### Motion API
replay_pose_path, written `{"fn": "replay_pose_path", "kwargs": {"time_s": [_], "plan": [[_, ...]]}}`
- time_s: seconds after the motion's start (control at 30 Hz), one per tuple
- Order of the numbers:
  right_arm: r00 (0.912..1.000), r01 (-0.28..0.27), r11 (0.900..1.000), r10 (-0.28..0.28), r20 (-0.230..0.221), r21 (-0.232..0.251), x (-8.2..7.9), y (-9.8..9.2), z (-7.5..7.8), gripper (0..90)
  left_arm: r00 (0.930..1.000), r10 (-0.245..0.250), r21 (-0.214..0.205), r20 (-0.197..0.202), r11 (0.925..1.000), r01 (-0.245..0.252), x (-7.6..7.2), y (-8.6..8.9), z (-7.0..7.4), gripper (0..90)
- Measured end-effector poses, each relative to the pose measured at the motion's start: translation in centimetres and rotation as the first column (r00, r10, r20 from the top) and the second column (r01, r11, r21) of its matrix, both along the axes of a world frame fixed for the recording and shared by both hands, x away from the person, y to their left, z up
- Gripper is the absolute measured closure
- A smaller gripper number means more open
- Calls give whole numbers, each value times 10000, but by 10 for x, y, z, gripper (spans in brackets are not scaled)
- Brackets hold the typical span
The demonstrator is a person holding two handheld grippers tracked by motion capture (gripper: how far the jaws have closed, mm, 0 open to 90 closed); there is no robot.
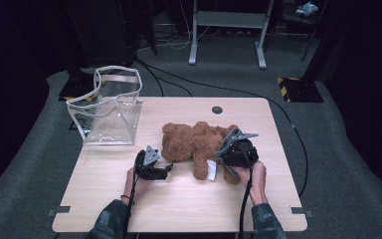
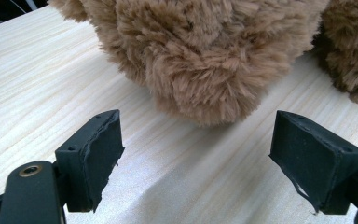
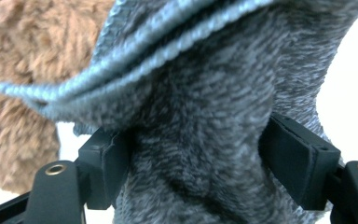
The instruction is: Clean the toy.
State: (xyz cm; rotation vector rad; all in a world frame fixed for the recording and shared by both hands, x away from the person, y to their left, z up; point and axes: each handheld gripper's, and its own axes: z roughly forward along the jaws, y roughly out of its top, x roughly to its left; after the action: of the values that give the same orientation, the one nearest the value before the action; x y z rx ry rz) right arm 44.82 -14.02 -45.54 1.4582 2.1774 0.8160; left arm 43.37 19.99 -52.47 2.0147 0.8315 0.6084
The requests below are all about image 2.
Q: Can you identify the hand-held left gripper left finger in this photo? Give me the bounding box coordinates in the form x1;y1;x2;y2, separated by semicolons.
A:
54;109;126;214

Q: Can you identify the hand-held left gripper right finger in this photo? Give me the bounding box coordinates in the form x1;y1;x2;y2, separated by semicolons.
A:
268;109;358;216

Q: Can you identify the brown teddy bear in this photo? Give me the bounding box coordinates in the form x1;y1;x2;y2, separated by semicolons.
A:
48;0;358;128

